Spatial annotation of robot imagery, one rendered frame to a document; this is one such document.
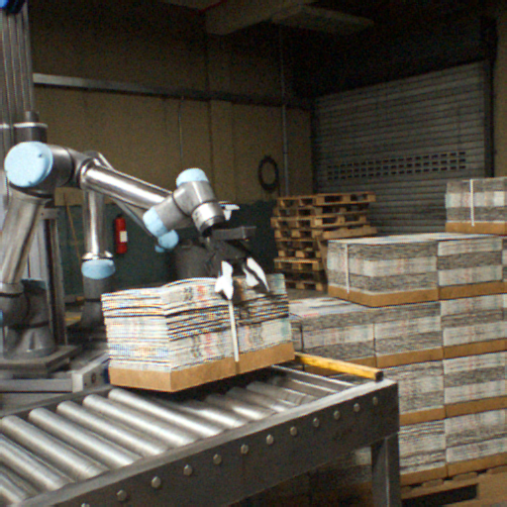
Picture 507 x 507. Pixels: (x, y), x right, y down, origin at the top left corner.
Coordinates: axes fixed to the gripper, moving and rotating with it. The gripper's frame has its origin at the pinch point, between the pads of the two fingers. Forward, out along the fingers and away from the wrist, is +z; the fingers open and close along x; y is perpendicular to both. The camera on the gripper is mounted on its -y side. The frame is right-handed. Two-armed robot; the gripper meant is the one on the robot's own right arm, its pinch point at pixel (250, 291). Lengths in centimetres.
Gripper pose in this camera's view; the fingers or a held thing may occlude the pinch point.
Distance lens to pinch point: 151.0
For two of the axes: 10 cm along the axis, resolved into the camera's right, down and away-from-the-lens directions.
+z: 4.1, 8.4, -3.5
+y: -5.0, 5.3, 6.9
